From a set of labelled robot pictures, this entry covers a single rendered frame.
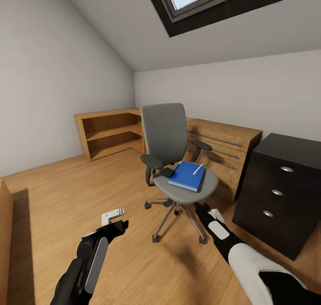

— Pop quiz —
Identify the folder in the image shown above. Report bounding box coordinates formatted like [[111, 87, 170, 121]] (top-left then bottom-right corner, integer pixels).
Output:
[[168, 161, 205, 192]]

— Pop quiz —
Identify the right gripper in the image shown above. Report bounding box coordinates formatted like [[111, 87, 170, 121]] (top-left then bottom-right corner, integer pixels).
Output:
[[194, 202, 212, 225]]

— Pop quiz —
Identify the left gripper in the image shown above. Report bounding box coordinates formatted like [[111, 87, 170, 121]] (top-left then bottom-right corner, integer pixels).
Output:
[[100, 220, 128, 241]]

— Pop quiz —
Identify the swivel chair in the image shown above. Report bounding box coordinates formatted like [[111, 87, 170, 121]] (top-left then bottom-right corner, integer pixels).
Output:
[[140, 103, 218, 244]]

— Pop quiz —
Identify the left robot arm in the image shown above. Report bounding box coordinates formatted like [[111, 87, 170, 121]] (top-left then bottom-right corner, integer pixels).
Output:
[[50, 208, 128, 305]]

